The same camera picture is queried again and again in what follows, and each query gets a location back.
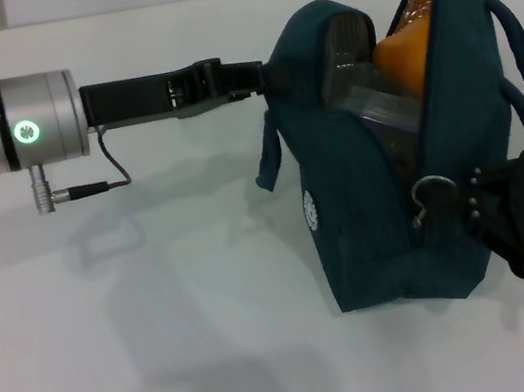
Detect orange yellow pear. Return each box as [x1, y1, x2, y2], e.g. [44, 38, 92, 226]
[366, 16, 443, 105]

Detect grey left arm cable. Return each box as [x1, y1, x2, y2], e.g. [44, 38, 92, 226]
[25, 121, 136, 215]

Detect teal insulated lunch bag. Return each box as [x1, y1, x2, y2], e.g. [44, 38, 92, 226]
[224, 0, 524, 329]

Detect clear food container blue clips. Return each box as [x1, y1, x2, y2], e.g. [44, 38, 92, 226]
[311, 2, 433, 183]

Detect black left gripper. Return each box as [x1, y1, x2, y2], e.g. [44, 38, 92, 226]
[76, 44, 288, 137]

